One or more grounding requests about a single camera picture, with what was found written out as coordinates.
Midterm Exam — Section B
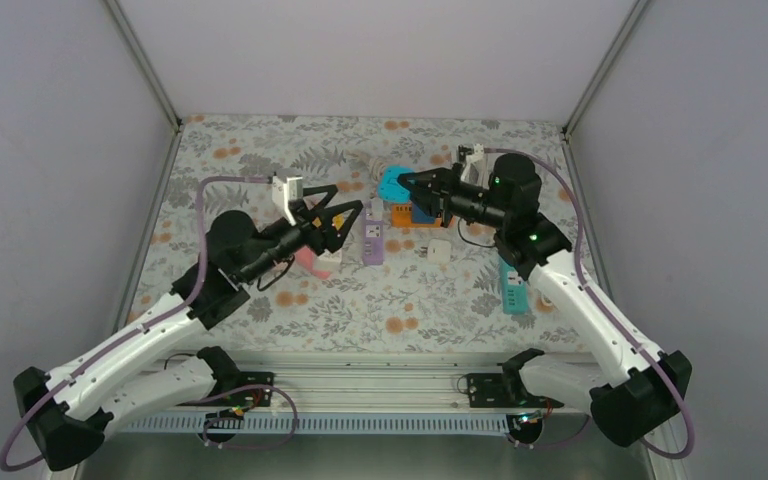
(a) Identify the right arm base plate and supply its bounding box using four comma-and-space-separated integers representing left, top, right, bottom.
458, 373, 564, 409

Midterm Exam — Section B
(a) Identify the white square plug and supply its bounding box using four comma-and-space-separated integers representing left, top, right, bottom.
426, 239, 452, 265

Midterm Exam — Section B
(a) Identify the orange power strip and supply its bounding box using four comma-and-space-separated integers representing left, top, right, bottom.
391, 203, 441, 229

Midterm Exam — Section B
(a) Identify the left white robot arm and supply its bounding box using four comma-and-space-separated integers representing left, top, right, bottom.
13, 185, 364, 471

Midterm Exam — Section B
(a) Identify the white coiled cable centre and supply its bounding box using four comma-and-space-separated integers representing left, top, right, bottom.
347, 150, 395, 179

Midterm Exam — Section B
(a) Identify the aluminium rail frame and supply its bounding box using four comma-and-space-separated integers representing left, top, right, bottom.
69, 351, 664, 415

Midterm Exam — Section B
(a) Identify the pink triangular power strip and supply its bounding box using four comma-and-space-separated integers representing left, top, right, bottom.
295, 247, 332, 280

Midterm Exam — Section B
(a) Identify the dark blue cube socket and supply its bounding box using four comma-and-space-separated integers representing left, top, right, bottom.
411, 204, 437, 225

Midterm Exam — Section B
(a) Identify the purple cable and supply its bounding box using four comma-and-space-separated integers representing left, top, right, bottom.
483, 146, 697, 461
0, 174, 300, 473

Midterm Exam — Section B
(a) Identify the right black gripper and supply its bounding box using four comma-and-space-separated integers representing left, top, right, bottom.
397, 163, 508, 230

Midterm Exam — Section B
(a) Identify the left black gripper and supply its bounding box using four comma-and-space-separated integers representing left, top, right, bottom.
241, 185, 363, 284

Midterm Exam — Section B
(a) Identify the cyan cube socket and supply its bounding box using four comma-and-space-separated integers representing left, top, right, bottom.
377, 165, 414, 204

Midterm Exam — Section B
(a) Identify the teal power strip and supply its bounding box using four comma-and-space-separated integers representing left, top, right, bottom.
498, 258, 530, 315

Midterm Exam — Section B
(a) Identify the white plug adapter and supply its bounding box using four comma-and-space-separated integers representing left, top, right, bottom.
313, 250, 342, 273

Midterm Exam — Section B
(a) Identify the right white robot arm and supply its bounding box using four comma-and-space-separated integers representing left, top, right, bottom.
397, 148, 695, 459

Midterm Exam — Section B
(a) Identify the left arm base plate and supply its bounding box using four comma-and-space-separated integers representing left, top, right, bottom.
182, 372, 275, 407

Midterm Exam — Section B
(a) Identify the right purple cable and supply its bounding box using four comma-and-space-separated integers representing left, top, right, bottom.
483, 146, 697, 461

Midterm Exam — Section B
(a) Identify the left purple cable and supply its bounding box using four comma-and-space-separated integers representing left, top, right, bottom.
0, 174, 300, 473

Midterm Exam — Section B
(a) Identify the purple power strip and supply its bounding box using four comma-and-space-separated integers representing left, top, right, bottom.
361, 198, 385, 266

